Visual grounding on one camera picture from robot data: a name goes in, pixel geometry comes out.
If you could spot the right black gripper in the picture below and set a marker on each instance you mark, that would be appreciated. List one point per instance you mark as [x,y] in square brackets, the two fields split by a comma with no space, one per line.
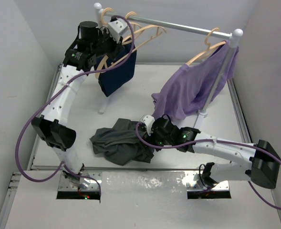
[149,139]

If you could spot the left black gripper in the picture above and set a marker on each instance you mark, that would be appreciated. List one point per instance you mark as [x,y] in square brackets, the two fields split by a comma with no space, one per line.
[116,46]

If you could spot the dark grey t shirt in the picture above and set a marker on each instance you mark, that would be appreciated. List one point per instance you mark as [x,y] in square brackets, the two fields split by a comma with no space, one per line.
[120,144]

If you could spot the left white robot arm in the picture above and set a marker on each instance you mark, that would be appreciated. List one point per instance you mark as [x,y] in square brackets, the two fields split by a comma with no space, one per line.
[90,43]

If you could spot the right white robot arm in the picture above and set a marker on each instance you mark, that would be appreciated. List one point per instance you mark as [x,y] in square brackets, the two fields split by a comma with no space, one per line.
[257,163]

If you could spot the purple t shirt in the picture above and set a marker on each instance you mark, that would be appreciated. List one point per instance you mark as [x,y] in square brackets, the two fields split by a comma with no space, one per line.
[187,89]

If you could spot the beige hanger with purple shirt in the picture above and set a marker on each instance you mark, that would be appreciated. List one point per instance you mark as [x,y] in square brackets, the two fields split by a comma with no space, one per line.
[208,51]

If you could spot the navy blue garment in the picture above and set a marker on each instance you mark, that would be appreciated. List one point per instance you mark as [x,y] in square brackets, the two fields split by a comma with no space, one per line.
[110,81]

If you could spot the white metal clothes rack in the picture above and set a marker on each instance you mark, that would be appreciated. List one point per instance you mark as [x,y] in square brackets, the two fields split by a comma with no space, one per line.
[233,40]

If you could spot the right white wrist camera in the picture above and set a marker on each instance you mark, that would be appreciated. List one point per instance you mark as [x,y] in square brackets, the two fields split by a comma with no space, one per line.
[148,121]

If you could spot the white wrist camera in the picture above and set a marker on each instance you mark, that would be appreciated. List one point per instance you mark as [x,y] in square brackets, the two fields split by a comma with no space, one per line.
[117,28]
[148,121]

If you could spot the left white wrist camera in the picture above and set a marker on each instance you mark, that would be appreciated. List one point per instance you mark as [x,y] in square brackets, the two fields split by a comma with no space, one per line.
[117,28]

